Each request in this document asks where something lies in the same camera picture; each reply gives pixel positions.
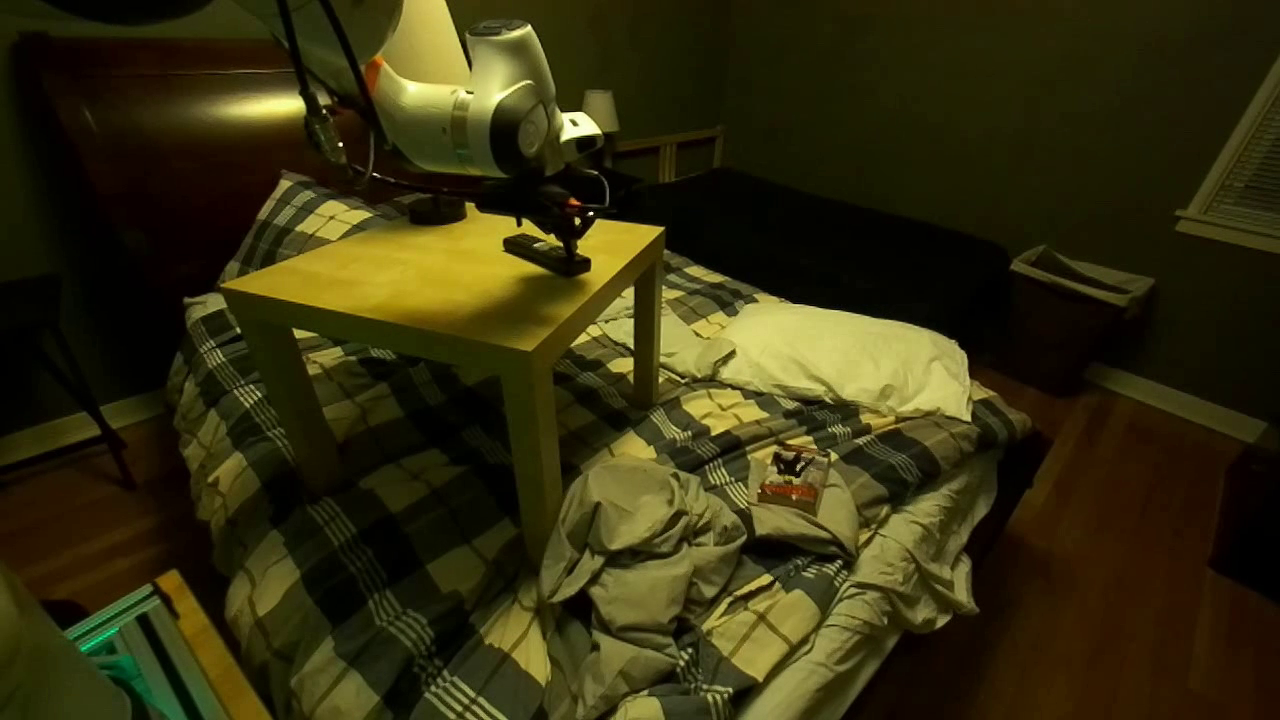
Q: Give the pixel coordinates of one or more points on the black remote controller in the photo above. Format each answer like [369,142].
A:
[529,248]

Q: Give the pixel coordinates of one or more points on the white window frame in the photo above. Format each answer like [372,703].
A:
[1232,203]

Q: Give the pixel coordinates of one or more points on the grey robot base part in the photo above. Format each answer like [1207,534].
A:
[34,667]

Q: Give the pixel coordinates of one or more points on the dark round object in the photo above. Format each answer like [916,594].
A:
[434,210]

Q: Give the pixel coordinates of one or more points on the brown storage basket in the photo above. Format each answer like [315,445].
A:
[1075,315]

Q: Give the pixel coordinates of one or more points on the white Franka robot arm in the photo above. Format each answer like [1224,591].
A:
[446,100]

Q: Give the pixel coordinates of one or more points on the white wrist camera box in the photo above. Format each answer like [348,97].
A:
[581,129]

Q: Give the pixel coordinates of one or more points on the grey crumpled cloth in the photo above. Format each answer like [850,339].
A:
[642,534]

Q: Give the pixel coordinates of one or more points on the light wooden side table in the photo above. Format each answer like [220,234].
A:
[440,303]

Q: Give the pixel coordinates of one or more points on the dark chair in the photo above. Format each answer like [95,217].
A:
[42,361]

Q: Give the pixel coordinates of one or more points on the white shelf frame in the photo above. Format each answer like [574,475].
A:
[674,155]

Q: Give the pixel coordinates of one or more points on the white bed sheet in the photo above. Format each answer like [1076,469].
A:
[923,563]

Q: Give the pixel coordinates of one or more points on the small white table lamp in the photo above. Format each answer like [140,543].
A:
[607,106]

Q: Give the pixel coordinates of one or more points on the teal crate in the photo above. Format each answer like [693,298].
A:
[140,652]

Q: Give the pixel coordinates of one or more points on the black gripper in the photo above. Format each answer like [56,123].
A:
[541,194]

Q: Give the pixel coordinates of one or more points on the plaid checked duvet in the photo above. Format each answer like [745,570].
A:
[372,563]

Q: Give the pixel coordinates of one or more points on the white pillow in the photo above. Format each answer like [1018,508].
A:
[852,358]

